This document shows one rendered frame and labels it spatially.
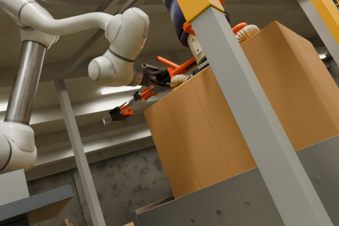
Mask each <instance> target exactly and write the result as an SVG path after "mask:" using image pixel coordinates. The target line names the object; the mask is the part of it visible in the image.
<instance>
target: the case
mask: <svg viewBox="0 0 339 226"><path fill-rule="evenodd" d="M240 46H241V48H242V50H243V52H244V54H245V56H246V58H247V60H248V62H249V64H250V66H251V68H252V69H253V71H254V73H255V75H256V77H257V79H258V81H259V83H260V85H261V87H262V89H263V91H264V93H265V95H266V96H267V98H268V100H269V102H270V104H271V106H272V108H273V110H274V112H275V114H276V116H277V118H278V120H279V122H280V123H281V125H282V127H283V129H284V131H285V133H286V135H287V137H288V139H289V141H290V143H291V145H292V147H293V149H294V151H295V152H296V151H298V150H301V149H303V148H306V147H308V146H311V145H313V144H316V143H318V142H321V141H323V140H326V139H328V138H331V137H333V136H336V135H338V134H339V88H338V86H337V84H336V83H335V81H334V79H333V78H332V76H331V74H330V73H329V71H328V70H327V68H326V66H325V65H324V63H323V61H322V60H321V58H320V56H319V55H318V53H317V51H316V50H315V48H314V47H313V45H312V43H311V42H310V41H308V40H307V39H305V38H303V37H302V36H300V35H298V34H297V33H295V32H293V31H292V30H290V29H289V28H287V27H285V26H284V25H282V24H280V23H279V22H277V21H273V22H272V23H270V24H269V25H267V26H266V27H264V28H263V29H261V30H260V31H259V32H257V33H256V34H254V35H253V36H251V37H250V38H249V39H247V40H246V41H244V42H243V43H241V44H240ZM143 113H144V116H145V119H146V121H147V124H148V127H149V130H150V133H151V135H152V138H153V141H154V143H155V146H156V149H157V152H158V154H159V157H160V160H161V162H162V165H163V168H164V170H165V173H166V176H167V179H168V181H169V184H170V186H171V189H172V192H173V194H174V197H175V199H178V198H180V197H183V196H185V195H188V194H190V193H193V192H195V191H198V190H200V189H203V188H205V187H208V186H210V185H213V184H215V183H218V182H220V181H223V180H225V179H228V178H231V177H233V176H236V175H238V174H241V173H243V172H246V171H248V170H251V169H253V168H255V167H257V165H256V163H255V161H254V158H253V156H252V154H251V152H250V150H249V148H248V146H247V143H246V141H245V139H244V137H243V135H242V133H241V131H240V129H239V126H238V124H237V122H236V120H235V118H234V116H233V114H232V112H231V109H230V107H229V105H228V103H227V101H226V99H225V97H224V95H223V92H222V90H221V88H220V86H219V84H218V82H217V80H216V77H215V75H214V73H213V71H212V69H211V67H210V66H208V67H207V68H206V69H204V70H203V71H201V72H200V73H198V74H197V75H195V76H194V77H193V78H191V79H190V80H188V81H187V82H185V83H184V84H182V85H181V86H180V87H178V88H177V89H175V90H174V91H172V92H171V93H170V94H168V95H167V96H165V97H164V98H162V99H161V100H159V101H158V102H157V103H155V104H154V105H152V106H151V107H149V108H148V109H146V110H145V111H144V112H143Z"/></svg>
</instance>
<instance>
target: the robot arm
mask: <svg viewBox="0 0 339 226"><path fill-rule="evenodd" d="M0 6H1V7H2V9H3V10H4V11H6V12H7V13H8V15H9V16H10V17H11V18H12V19H13V20H14V21H15V22H16V23H17V24H18V25H19V29H20V37H21V42H22V48H21V52H20V56H19V60H18V64H17V68H16V72H15V76H14V80H13V84H12V88H11V93H10V97H9V101H8V105H7V109H6V113H5V117H4V121H3V122H2V123H0V175H1V174H5V173H9V172H13V171H17V170H21V169H24V172H26V171H28V170H29V169H31V168H32V167H33V166H34V164H35V162H36V159H37V150H36V147H35V142H34V131H33V130H32V128H31V127H30V126H29V123H30V119H31V114H32V110H33V105H34V100H35V96H36V91H37V86H38V82H39V77H40V73H41V68H42V64H43V59H44V55H45V51H46V50H47V49H49V48H50V46H51V45H52V44H54V43H55V42H57V40H58V39H59V36H61V35H67V34H71V33H75V32H79V31H83V30H87V29H91V28H97V27H98V28H102V29H103V30H104V31H105V36H106V38H107V39H108V41H109V43H110V46H109V48H108V50H107V52H106V53H105V54H104V55H103V56H99V57H97V58H95V59H93V60H92V61H91V62H90V63H89V66H88V74H89V77H90V78H91V79H92V80H93V81H94V82H95V83H97V84H100V85H104V86H109V87H122V86H130V87H136V86H146V87H149V89H150V90H149V92H150V93H152V92H164V91H166V90H167V89H168V88H170V87H173V85H172V84H171V82H166V83H163V82H160V81H158V80H156V79H155V78H153V77H154V76H158V75H159V74H160V73H162V72H163V70H161V71H160V68H159V67H155V66H151V65H148V64H146V63H143V64H142V65H141V66H139V65H136V64H134V61H135V59H136V57H137V56H138V54H139V53H140V51H141V49H142V47H143V45H144V43H145V40H146V38H147V35H148V31H149V26H150V21H149V18H148V16H147V15H146V14H145V13H144V12H143V11H142V10H140V9H138V8H129V9H127V10H126V11H124V13H123V14H118V15H115V16H112V15H110V14H106V13H101V12H95V13H88V14H83V15H79V16H74V17H70V18H65V19H60V20H55V19H54V18H53V17H52V16H51V15H50V13H49V12H48V11H47V10H46V9H44V8H43V7H42V6H41V5H39V4H38V3H37V2H36V1H35V0H0ZM152 85H154V86H152Z"/></svg>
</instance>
